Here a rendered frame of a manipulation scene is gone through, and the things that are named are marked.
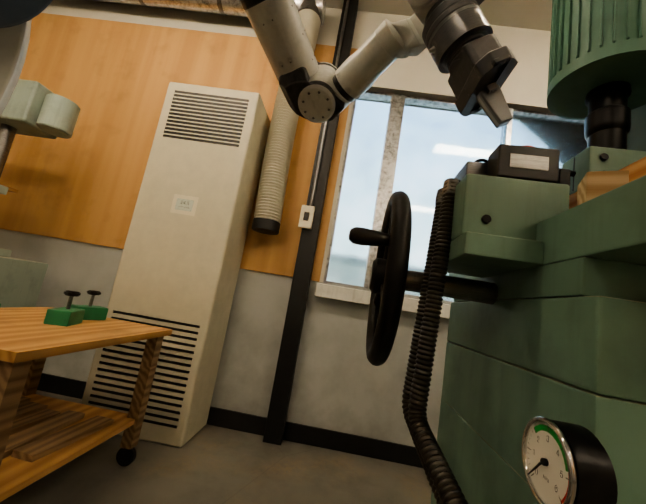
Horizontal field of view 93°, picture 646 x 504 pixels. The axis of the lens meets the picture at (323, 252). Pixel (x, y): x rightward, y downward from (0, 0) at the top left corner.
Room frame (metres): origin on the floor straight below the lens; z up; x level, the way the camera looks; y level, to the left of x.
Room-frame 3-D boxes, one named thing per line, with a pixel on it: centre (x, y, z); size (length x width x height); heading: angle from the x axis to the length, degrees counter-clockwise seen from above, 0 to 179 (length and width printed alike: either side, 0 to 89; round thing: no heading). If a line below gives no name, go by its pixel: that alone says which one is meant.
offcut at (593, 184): (0.32, -0.30, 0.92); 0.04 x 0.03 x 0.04; 152
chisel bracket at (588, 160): (0.48, -0.47, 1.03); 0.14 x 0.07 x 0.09; 83
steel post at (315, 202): (1.73, 0.10, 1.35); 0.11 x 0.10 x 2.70; 86
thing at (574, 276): (0.49, -0.39, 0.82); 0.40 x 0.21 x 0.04; 173
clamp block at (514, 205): (0.46, -0.25, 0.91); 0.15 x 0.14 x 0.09; 173
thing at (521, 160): (0.46, -0.25, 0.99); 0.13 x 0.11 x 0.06; 173
